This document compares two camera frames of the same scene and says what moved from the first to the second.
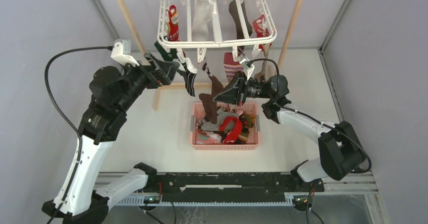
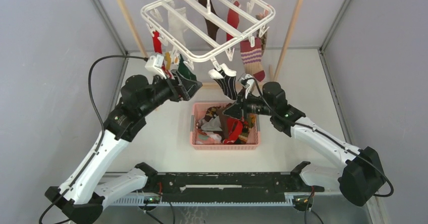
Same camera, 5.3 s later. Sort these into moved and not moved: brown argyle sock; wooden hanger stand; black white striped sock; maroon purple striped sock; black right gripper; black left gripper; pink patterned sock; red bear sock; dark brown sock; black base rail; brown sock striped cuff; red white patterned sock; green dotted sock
Moved: dark brown sock; brown sock striped cuff; red white patterned sock; green dotted sock; brown argyle sock; black white striped sock; maroon purple striped sock; black right gripper; red bear sock; black left gripper
Not moved: black base rail; pink patterned sock; wooden hanger stand
